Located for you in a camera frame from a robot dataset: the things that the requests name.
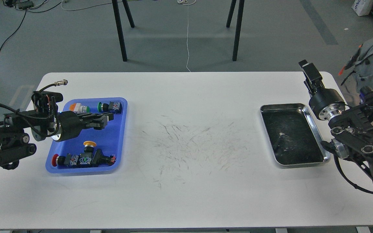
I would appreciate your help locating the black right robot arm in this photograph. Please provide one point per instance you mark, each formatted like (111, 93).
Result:
(351, 127)

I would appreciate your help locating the red push button switch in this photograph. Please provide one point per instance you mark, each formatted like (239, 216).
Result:
(87, 159)

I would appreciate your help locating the black left stand legs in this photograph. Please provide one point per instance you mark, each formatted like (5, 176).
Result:
(119, 25)

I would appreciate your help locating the yellow push button switch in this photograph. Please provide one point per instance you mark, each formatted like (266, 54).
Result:
(89, 147)

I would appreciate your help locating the blue plastic tray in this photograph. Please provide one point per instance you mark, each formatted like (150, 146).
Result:
(109, 139)

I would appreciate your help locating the black stand legs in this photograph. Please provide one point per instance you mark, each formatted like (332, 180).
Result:
(119, 25)
(240, 13)

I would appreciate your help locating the silver metal tray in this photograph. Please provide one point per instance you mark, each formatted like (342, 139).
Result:
(293, 135)

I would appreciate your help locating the white cardboard box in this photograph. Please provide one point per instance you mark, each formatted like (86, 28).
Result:
(362, 7)

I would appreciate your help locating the black right stand legs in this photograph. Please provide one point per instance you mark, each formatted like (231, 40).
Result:
(240, 13)

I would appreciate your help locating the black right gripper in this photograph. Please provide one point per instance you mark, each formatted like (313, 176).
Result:
(325, 103)

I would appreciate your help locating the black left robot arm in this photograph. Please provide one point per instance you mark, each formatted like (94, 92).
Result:
(46, 122)

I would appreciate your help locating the orange white push button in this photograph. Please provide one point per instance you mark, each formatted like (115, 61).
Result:
(79, 108)

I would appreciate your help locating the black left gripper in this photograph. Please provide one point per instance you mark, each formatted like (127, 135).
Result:
(72, 123)

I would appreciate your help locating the green push button switch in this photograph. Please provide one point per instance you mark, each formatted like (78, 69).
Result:
(115, 107)

